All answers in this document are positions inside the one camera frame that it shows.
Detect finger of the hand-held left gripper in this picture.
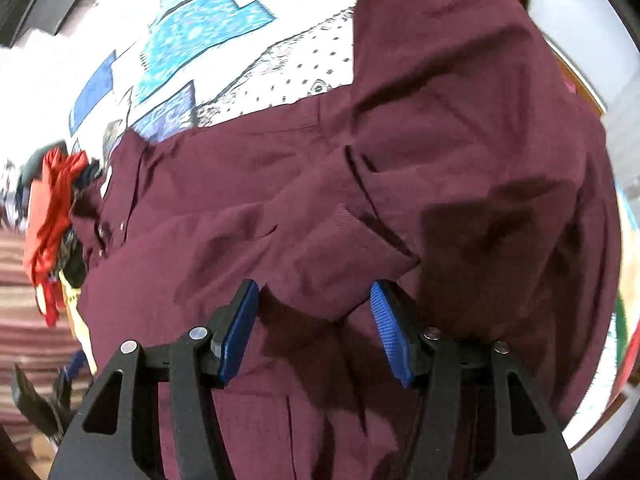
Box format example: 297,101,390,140
11,350,87,448

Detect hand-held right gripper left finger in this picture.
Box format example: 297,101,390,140
47,279,260,480

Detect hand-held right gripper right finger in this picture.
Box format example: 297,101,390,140
369,280,581,480

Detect black patterned garment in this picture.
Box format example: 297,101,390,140
50,230,88,283

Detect maroon button-up shirt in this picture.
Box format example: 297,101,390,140
67,0,623,480

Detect yellow garment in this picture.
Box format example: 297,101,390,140
59,270,98,376

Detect red garment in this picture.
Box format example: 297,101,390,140
22,152,91,328

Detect striped curtain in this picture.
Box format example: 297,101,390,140
0,230,96,456

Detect blue patchwork bed sheet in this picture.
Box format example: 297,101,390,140
67,0,362,161

